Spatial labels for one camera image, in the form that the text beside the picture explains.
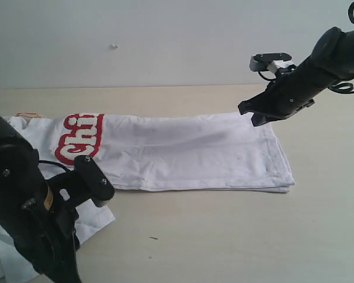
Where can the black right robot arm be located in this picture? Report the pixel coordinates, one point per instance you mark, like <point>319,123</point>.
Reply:
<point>330,65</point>

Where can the orange size tag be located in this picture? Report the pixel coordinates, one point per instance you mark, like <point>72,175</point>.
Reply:
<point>30,115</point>

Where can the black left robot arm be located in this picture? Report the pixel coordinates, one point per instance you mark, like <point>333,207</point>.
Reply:
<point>18,155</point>

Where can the white t-shirt red lettering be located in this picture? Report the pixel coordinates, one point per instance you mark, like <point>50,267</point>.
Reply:
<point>215,151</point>

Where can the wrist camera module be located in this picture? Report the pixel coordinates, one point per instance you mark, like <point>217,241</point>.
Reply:
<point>93,183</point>
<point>270,62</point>

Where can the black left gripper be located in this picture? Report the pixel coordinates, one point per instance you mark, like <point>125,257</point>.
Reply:
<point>40,217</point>

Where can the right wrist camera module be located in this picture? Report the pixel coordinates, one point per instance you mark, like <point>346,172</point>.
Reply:
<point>270,62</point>

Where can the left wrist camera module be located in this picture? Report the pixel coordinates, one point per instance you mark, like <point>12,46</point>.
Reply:
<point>93,183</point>

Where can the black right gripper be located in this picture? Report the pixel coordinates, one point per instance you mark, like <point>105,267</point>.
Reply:
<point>287,94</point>

